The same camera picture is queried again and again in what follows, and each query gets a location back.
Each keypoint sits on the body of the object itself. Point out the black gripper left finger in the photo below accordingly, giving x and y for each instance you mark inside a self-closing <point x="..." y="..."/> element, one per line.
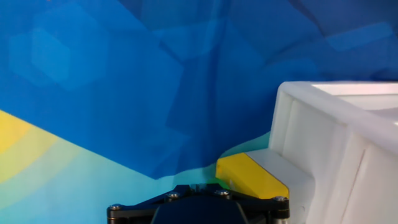
<point x="136" y="211"/>

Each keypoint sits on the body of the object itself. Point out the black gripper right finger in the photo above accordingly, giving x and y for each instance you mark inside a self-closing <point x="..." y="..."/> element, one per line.
<point x="267" y="208"/>

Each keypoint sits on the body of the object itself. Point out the yellow green toy block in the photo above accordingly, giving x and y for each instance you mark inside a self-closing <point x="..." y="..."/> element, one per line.
<point x="248" y="174"/>

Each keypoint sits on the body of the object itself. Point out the white plastic drawer cabinet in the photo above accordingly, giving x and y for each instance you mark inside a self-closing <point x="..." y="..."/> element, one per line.
<point x="326" y="140"/>

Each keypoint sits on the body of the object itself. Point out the blue mountain sunset cloth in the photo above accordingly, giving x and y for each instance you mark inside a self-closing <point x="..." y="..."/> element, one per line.
<point x="93" y="77"/>

